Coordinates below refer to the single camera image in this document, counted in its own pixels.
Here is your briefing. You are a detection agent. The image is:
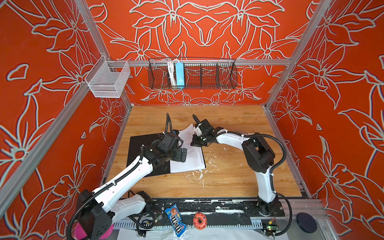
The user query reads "paper sheet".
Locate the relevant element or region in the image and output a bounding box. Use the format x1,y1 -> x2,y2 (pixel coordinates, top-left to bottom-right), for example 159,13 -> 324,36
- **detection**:
179,124 -> 199,158
170,147 -> 206,174

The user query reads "grey clip folder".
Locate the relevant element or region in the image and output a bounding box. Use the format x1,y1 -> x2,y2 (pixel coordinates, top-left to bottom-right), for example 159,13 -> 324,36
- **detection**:
127,133 -> 183,177

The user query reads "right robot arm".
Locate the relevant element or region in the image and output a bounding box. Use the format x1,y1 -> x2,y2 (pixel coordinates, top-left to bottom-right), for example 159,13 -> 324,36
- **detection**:
191,115 -> 293,238

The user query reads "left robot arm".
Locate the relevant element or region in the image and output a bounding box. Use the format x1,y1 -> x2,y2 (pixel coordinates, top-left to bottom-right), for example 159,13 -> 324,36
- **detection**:
66,116 -> 187,240

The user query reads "blue candy bag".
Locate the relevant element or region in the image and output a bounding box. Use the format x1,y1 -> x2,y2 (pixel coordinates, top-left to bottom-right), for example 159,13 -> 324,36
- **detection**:
165,204 -> 187,238

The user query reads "blue white box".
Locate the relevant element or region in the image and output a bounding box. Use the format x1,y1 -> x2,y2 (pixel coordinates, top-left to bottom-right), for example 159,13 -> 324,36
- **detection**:
175,62 -> 185,89

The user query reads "red toy wheel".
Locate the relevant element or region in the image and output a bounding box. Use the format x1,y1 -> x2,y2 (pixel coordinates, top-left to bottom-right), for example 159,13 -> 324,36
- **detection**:
193,213 -> 208,230

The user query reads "clear plastic bin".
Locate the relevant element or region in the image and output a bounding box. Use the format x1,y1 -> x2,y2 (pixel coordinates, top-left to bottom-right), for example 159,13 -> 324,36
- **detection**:
85,56 -> 131,99

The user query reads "small green circuit board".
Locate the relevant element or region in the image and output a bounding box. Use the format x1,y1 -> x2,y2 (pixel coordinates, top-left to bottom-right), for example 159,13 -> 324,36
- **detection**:
262,219 -> 279,238

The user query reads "pink dumbbell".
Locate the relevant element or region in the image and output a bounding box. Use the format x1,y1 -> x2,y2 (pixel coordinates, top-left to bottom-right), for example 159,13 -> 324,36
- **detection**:
75,224 -> 114,240

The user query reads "dark round disc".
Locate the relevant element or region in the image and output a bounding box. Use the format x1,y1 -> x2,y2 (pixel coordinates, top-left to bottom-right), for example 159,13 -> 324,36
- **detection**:
296,213 -> 318,234

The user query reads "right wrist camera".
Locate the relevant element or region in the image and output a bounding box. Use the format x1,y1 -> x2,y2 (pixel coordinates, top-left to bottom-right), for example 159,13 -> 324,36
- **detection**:
195,119 -> 214,136

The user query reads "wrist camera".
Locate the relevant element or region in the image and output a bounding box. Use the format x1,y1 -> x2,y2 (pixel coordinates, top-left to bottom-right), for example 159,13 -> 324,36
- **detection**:
195,119 -> 214,136
171,130 -> 180,136

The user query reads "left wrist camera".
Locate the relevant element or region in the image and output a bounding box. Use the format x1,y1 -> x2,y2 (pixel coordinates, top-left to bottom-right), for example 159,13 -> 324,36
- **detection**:
171,130 -> 180,136

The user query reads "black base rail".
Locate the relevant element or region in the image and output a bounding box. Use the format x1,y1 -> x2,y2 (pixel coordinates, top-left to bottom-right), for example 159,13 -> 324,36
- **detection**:
143,198 -> 288,217

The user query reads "black wire basket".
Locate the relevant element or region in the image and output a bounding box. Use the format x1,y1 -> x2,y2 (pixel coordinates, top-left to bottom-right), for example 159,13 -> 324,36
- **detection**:
148,58 -> 239,90

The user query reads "white cable bundle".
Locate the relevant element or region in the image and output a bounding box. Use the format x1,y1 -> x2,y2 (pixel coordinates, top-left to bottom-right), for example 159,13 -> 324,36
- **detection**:
166,59 -> 178,87

